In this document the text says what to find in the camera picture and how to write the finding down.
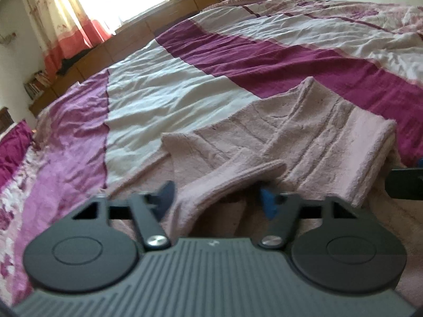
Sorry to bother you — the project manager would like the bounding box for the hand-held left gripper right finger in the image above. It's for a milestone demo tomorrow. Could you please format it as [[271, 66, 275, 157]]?
[[257, 187, 359, 249]]

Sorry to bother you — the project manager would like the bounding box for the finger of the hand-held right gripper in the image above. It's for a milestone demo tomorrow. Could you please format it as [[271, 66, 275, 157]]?
[[385, 159, 423, 202]]

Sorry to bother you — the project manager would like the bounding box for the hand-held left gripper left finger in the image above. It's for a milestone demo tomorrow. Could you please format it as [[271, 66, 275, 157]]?
[[71, 180, 177, 251]]

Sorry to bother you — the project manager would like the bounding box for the pink cable-knit sweater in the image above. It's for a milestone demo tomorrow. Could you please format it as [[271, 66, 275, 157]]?
[[107, 77, 423, 307]]

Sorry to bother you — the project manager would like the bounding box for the magenta and white patchwork bedspread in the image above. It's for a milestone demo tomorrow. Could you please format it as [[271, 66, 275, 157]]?
[[0, 0, 423, 304]]

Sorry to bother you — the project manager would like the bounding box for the magenta pillow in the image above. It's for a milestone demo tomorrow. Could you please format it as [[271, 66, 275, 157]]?
[[0, 120, 34, 174]]

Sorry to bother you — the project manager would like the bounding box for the dark cloth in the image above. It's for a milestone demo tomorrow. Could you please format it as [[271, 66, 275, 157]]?
[[56, 51, 90, 75]]

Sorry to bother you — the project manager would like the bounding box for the long wooden cabinet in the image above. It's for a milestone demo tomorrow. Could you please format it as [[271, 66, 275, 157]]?
[[28, 0, 295, 117]]

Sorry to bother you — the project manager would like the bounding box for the row of books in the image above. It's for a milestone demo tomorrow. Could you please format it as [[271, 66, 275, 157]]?
[[24, 70, 52, 101]]

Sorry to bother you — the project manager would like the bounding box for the wooden headboard cabinet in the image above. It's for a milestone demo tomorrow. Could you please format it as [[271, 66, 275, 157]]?
[[0, 107, 14, 136]]

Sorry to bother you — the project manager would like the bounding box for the floral cream and red curtain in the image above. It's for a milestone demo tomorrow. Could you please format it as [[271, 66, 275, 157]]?
[[19, 0, 113, 77]]

